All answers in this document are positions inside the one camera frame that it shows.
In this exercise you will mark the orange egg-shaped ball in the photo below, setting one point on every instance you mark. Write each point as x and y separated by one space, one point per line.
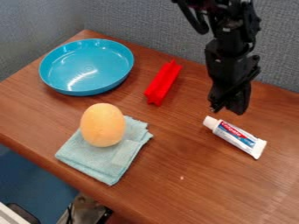
102 125

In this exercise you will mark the red plastic block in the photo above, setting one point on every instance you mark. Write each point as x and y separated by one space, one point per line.
162 83

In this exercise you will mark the white toothpaste tube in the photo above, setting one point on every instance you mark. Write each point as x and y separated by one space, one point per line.
237 136

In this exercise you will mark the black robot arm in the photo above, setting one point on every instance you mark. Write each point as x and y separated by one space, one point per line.
234 23

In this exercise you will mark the light blue folded cloth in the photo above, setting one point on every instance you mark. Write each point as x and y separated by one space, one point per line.
106 163

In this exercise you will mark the metal table leg bracket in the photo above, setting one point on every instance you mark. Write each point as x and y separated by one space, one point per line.
84 211

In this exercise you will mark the blue plate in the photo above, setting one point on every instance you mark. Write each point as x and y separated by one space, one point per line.
87 67

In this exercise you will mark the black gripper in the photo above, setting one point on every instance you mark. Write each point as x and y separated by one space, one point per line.
231 73

